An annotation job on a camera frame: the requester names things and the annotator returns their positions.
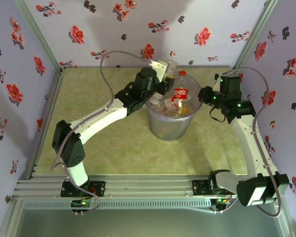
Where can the clear cola bottle red cap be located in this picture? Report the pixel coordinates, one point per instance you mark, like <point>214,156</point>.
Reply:
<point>180,93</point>

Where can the clear plastic bin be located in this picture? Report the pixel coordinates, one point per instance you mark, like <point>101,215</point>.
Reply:
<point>167,133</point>

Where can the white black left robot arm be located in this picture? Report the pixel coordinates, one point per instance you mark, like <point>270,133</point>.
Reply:
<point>96,121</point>

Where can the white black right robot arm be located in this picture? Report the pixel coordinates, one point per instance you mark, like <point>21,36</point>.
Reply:
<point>249,148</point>

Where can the translucent purple bin liner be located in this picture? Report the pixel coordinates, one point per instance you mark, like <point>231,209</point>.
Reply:
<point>195,89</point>

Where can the crushed bottle red white label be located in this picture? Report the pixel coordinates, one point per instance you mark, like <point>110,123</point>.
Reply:
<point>168,106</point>

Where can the yellow crumpled packaging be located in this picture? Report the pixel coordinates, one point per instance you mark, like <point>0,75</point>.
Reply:
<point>185,109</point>

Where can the small circuit board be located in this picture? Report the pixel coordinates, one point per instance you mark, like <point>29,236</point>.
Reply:
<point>220,201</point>
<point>82,203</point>

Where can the aluminium corner post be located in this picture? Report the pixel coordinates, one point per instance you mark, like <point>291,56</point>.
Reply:
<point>254,37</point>
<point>40,37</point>

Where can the aluminium side rail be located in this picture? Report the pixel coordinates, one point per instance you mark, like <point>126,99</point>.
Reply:
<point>52,98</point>

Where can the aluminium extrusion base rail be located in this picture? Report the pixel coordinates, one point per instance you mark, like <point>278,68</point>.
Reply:
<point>148,187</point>

